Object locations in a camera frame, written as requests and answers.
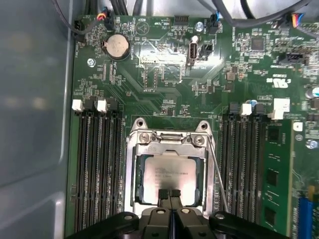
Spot green RAM stick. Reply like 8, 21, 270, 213
261, 119, 293, 239

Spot silver coin cell battery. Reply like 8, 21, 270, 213
101, 33, 132, 61

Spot black board edge connector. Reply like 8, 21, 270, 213
73, 19, 85, 42

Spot green motherboard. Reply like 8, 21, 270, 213
65, 13, 319, 239

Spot blue expansion slot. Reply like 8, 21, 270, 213
298, 196, 315, 239

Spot thin black wire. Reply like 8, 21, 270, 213
51, 0, 83, 38

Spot black connector coloured wires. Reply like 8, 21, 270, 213
286, 12, 306, 28
96, 12, 116, 31

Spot thick grey cable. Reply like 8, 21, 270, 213
196, 0, 319, 40

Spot silver CPU green edge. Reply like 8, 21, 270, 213
138, 154, 204, 207

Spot metal wire locking lever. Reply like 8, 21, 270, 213
124, 135, 133, 212
208, 139, 229, 213

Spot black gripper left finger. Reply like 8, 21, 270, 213
64, 189, 171, 239

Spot black square chip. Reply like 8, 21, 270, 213
251, 37, 265, 50

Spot black connector blue wires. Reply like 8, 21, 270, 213
209, 11, 224, 34

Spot CPU socket metal frame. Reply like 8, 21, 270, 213
124, 117, 216, 217

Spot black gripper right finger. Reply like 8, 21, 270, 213
171, 189, 293, 239

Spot silver internal USB port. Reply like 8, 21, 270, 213
187, 41, 200, 66

